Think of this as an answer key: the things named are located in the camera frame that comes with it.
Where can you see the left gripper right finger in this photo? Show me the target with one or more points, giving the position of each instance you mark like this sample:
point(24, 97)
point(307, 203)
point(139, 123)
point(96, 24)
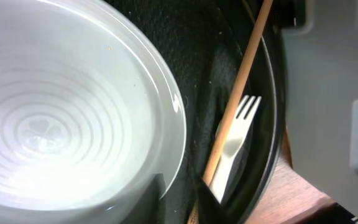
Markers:
point(209, 209)

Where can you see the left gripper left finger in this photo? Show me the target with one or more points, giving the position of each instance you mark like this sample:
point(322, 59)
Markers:
point(147, 208)

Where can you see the wooden chopstick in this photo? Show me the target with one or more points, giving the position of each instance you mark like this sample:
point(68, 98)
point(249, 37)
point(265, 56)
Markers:
point(236, 93)

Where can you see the grey dishwasher rack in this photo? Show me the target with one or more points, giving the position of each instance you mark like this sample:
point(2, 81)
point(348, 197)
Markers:
point(322, 98)

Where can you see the grey plate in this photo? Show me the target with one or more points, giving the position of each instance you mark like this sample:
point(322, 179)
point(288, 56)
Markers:
point(89, 112)

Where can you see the round black tray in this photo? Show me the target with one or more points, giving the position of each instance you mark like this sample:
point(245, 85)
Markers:
point(203, 42)

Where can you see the white plastic fork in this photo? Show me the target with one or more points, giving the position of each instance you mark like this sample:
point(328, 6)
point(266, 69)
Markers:
point(236, 137)

